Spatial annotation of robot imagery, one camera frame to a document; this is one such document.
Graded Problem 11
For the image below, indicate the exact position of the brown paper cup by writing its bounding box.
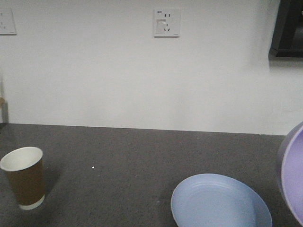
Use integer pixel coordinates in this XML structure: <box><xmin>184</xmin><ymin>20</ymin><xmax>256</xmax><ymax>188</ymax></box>
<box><xmin>0</xmin><ymin>147</ymin><xmax>45</xmax><ymax>210</ymax></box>

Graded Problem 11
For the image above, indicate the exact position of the purple plastic bowl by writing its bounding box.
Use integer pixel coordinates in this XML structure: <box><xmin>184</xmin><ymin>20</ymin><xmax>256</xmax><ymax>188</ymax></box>
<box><xmin>276</xmin><ymin>123</ymin><xmax>303</xmax><ymax>225</ymax></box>

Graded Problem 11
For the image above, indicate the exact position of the light blue plastic plate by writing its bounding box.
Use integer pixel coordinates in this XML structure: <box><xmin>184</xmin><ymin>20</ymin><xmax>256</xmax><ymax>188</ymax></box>
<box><xmin>170</xmin><ymin>174</ymin><xmax>273</xmax><ymax>227</ymax></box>

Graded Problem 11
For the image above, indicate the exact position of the black range hood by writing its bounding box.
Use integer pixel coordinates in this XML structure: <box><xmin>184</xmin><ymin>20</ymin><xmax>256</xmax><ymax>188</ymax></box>
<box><xmin>269</xmin><ymin>0</ymin><xmax>303</xmax><ymax>59</ymax></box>

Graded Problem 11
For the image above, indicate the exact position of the white wall power socket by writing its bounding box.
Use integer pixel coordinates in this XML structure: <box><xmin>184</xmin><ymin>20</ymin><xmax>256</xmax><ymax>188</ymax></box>
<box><xmin>153</xmin><ymin>8</ymin><xmax>181</xmax><ymax>38</ymax></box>

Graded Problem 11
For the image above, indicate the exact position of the white wall switch plate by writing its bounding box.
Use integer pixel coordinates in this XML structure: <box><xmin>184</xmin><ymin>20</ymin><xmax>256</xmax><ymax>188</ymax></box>
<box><xmin>0</xmin><ymin>9</ymin><xmax>17</xmax><ymax>35</ymax></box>

